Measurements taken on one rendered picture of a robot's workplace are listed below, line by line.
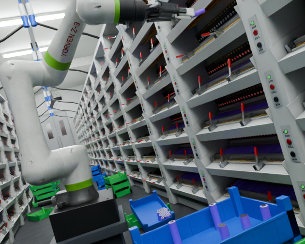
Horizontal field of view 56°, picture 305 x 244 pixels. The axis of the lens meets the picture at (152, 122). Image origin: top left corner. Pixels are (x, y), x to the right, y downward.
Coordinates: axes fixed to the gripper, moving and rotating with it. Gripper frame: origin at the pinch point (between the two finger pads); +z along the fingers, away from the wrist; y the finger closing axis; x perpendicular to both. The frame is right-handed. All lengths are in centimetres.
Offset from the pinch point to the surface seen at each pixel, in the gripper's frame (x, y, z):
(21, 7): 104, -206, -76
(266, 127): -47, 11, 22
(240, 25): -9.9, 12.5, 15.0
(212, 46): -10.2, -7.3, 15.1
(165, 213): -92, -77, 10
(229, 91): -29.8, -5.6, 19.5
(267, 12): -11.4, 25.5, 15.9
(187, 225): -70, 28, -20
